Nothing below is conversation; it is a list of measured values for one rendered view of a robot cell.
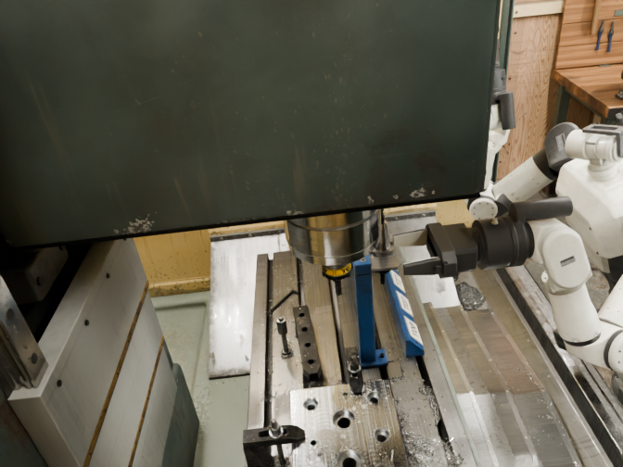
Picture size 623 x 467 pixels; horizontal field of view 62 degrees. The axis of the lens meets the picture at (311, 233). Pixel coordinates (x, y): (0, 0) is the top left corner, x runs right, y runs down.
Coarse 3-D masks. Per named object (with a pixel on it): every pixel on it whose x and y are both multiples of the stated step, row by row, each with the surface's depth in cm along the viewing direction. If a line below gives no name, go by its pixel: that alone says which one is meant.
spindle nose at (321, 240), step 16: (288, 224) 81; (304, 224) 78; (320, 224) 77; (336, 224) 76; (352, 224) 77; (368, 224) 79; (288, 240) 83; (304, 240) 79; (320, 240) 78; (336, 240) 78; (352, 240) 79; (368, 240) 80; (304, 256) 82; (320, 256) 80; (336, 256) 79; (352, 256) 80
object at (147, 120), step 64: (0, 0) 54; (64, 0) 54; (128, 0) 55; (192, 0) 55; (256, 0) 55; (320, 0) 56; (384, 0) 56; (448, 0) 57; (0, 64) 57; (64, 64) 58; (128, 64) 58; (192, 64) 59; (256, 64) 59; (320, 64) 59; (384, 64) 60; (448, 64) 60; (0, 128) 61; (64, 128) 62; (128, 128) 62; (192, 128) 63; (256, 128) 63; (320, 128) 64; (384, 128) 64; (448, 128) 64; (0, 192) 66; (64, 192) 66; (128, 192) 67; (192, 192) 67; (256, 192) 68; (320, 192) 68; (384, 192) 69; (448, 192) 69
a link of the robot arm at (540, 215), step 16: (512, 208) 88; (528, 208) 86; (544, 208) 86; (560, 208) 86; (512, 224) 86; (528, 224) 88; (544, 224) 86; (560, 224) 86; (512, 240) 85; (528, 240) 86; (512, 256) 86; (528, 256) 88
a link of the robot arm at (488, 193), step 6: (492, 156) 145; (492, 162) 147; (486, 168) 147; (486, 174) 148; (486, 180) 149; (486, 186) 150; (486, 192) 151; (492, 192) 152; (474, 198) 150; (492, 198) 149; (468, 204) 151
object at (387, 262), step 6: (372, 258) 122; (378, 258) 122; (384, 258) 122; (390, 258) 122; (396, 258) 122; (372, 264) 120; (378, 264) 120; (384, 264) 120; (390, 264) 120; (396, 264) 119; (372, 270) 119; (378, 270) 119; (384, 270) 119; (390, 270) 119
